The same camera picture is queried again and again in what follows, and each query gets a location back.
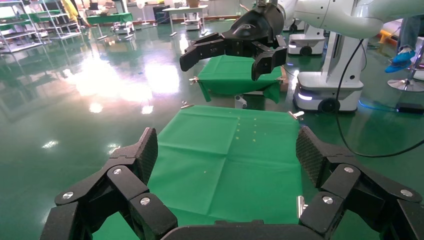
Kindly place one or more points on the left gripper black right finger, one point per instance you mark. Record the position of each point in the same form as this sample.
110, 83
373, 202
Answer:
344, 188

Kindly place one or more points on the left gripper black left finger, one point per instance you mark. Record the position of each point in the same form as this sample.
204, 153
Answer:
126, 185

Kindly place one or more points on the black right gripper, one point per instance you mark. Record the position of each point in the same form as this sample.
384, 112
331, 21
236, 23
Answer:
258, 26

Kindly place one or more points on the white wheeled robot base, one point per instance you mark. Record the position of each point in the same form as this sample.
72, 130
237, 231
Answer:
306, 41

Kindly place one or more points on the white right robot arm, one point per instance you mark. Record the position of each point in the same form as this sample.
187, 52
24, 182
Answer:
331, 16

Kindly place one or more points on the far green cloth table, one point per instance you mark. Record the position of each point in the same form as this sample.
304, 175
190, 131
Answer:
232, 73

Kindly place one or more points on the small white robot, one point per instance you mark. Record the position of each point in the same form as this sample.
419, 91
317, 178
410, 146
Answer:
192, 23
123, 28

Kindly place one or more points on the white table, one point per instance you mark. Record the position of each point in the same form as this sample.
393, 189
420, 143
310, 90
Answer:
185, 9

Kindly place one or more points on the black bin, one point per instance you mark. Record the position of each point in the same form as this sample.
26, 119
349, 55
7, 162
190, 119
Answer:
161, 15

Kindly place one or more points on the white wheeled robot with column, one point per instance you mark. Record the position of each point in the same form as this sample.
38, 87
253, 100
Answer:
328, 86

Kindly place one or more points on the green tablecloth with creases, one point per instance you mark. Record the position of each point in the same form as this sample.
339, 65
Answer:
225, 165

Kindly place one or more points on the black power adapter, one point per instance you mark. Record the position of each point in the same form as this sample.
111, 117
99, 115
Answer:
410, 108

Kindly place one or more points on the chrome disc base stool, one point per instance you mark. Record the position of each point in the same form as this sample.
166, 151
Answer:
405, 85

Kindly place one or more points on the blue shoe cover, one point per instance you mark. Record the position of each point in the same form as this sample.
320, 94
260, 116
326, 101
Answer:
404, 56
396, 67

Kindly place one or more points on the long table with green cloth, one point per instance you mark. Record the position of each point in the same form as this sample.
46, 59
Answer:
109, 18

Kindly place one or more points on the person leg in blue jeans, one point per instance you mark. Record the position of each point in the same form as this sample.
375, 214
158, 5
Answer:
409, 33

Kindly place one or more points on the person in yellow clothes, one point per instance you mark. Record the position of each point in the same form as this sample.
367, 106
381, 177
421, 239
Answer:
71, 10

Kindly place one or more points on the white metal shelf rack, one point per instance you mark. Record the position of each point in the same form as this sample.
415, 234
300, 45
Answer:
61, 24
20, 36

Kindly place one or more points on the white table leg bracket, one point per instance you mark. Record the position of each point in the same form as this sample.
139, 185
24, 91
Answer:
240, 101

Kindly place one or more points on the white pedestal fan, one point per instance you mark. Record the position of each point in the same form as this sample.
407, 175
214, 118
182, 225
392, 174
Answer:
142, 5

